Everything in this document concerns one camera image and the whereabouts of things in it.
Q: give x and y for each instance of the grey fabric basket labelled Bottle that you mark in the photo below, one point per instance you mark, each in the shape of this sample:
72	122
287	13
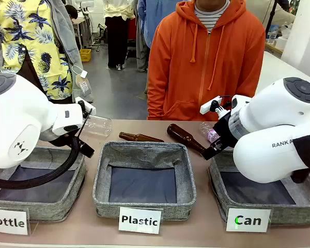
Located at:
54	209

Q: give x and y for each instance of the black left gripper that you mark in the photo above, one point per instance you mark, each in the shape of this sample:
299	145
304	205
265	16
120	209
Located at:
64	138

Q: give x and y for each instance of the person in cream top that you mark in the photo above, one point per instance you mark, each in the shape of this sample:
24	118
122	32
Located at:
117	38

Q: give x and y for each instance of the clear bottle with pink label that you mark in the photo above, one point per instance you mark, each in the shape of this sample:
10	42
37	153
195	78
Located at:
209	133

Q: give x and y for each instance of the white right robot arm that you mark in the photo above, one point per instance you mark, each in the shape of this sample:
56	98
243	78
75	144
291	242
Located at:
261	155

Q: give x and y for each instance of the white Can label sign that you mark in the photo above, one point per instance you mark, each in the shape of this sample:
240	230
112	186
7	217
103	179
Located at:
248	220

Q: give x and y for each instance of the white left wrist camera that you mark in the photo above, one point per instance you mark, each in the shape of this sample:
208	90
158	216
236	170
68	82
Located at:
86	104

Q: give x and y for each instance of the wide brown glass bottle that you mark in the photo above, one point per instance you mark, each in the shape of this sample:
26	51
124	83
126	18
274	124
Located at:
183	137

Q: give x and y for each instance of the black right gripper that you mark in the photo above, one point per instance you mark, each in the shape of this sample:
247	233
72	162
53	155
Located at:
223	134

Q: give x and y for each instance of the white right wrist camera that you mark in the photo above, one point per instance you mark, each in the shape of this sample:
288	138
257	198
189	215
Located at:
209	105

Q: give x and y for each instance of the white Bottle label sign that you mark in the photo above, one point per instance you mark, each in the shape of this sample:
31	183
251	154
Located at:
7	221

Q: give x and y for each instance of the person in yellow floral shirt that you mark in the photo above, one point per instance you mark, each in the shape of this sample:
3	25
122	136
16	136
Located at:
36	38

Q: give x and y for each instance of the grey fabric basket labelled Can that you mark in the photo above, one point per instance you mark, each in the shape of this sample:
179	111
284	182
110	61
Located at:
294	214

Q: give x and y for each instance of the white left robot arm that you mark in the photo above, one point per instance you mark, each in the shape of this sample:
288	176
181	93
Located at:
15	116

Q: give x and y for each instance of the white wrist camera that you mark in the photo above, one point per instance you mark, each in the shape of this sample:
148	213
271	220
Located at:
86	104
209	105

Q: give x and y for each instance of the grey fabric basket labelled Plastic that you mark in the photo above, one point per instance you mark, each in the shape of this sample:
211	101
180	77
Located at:
144	155

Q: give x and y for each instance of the large clear plastic bottle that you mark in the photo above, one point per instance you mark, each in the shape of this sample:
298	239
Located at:
98	126

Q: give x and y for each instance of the slim brown glass bottle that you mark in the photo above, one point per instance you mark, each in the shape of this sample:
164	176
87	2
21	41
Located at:
137	137

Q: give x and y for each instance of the person in blue jacket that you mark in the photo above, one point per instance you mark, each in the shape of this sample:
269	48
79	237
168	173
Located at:
147	25

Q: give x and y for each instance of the white Plastic label sign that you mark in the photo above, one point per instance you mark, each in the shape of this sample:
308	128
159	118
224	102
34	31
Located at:
139	220

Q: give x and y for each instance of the yellow plastic crate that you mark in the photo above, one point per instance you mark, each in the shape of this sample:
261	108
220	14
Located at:
85	55

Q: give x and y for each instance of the person in orange hoodie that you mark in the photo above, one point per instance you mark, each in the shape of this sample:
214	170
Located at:
206	64

